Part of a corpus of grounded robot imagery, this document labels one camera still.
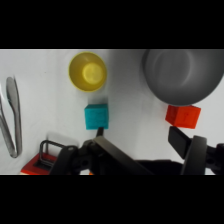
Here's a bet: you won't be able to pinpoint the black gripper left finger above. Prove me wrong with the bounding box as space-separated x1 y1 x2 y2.
49 126 154 176

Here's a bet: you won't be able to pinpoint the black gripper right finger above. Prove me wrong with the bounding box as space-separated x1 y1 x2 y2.
167 126 224 176

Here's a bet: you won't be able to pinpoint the blue cube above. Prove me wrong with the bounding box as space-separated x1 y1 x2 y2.
83 103 110 131

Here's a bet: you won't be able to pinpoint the red cube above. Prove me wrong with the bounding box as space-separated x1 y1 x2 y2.
165 104 202 130

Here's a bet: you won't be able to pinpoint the grey metal bowl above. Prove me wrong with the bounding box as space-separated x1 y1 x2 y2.
142 49 224 107

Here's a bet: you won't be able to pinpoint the yellow plastic cup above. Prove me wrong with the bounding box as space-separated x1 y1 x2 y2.
68 51 108 93

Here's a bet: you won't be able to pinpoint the silver metal tongs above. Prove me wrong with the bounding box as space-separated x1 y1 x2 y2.
0 76 24 159

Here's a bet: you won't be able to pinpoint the red-fronted drawer with black handle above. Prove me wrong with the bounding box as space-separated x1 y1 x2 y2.
19 139 69 176

